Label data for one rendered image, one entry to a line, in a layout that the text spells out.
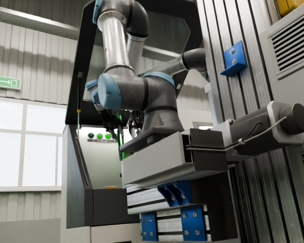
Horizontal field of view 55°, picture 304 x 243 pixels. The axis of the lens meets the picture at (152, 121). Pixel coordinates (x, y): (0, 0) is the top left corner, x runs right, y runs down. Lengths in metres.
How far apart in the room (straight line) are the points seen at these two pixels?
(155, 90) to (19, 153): 4.79
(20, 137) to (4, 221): 1.41
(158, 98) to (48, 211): 4.71
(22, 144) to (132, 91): 4.76
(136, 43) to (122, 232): 0.85
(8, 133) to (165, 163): 5.17
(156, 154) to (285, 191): 0.34
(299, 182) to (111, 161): 1.48
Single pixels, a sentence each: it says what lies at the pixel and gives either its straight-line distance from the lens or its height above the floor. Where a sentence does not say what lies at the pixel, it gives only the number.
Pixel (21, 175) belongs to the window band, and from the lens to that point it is 5.51.
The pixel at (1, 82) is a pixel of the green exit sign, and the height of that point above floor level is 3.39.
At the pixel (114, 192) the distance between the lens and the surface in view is 1.43.
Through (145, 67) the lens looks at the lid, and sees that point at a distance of 1.90.
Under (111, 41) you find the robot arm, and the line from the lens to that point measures 1.10.
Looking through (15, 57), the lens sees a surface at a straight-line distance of 6.29.
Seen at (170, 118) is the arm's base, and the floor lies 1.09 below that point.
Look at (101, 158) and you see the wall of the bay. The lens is 2.01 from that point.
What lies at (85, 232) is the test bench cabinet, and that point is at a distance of 1.39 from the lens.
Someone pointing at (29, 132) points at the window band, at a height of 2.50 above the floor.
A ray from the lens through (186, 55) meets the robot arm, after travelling 1.54.
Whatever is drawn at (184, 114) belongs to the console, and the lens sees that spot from 2.14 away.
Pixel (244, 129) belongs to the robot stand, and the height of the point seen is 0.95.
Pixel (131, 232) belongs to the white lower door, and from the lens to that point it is 1.45.
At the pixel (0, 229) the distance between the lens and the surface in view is 5.41.
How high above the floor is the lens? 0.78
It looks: 19 degrees up
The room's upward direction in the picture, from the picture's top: 5 degrees counter-clockwise
